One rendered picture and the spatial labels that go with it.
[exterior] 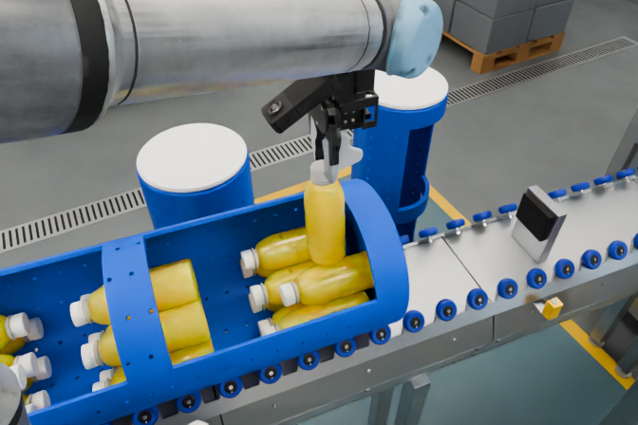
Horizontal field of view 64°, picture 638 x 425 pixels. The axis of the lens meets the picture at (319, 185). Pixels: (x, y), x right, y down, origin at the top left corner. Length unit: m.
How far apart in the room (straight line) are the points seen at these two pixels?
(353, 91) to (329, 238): 0.26
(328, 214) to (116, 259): 0.34
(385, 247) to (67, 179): 2.47
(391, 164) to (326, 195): 0.83
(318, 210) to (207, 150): 0.59
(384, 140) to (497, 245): 0.49
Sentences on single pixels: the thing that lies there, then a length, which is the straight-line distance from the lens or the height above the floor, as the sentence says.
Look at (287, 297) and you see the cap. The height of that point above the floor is 1.12.
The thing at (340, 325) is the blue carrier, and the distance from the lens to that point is 0.89.
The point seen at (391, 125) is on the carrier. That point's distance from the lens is 1.54.
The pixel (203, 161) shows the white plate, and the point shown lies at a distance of 1.32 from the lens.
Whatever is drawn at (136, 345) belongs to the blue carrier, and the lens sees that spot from 0.82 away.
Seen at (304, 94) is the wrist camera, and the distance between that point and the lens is 0.70.
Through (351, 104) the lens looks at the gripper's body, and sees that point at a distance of 0.72.
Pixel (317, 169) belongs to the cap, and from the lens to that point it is 0.81.
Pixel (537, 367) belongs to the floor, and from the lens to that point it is 2.27.
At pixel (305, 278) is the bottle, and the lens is 0.90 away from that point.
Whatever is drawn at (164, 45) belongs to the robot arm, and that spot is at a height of 1.72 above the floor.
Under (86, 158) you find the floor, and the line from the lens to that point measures 3.24.
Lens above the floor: 1.85
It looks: 42 degrees down
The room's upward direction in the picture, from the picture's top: straight up
